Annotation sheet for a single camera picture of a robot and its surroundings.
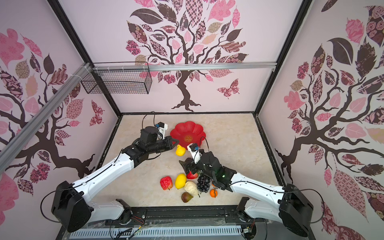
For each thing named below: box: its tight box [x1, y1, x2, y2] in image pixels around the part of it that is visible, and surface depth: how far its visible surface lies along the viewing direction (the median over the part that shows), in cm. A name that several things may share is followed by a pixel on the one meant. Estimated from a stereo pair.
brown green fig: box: [181, 191, 194, 203], surface depth 79 cm
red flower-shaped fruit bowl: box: [170, 121, 206, 150], surface depth 109 cm
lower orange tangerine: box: [209, 188, 218, 198], surface depth 81 cm
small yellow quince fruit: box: [175, 144, 186, 157], surface depth 78 cm
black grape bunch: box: [197, 172, 211, 193], surface depth 83 cm
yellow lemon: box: [175, 173, 187, 189], surface depth 83 cm
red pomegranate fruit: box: [160, 176, 173, 191], surface depth 81 cm
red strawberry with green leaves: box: [186, 171, 199, 180], surface depth 86 cm
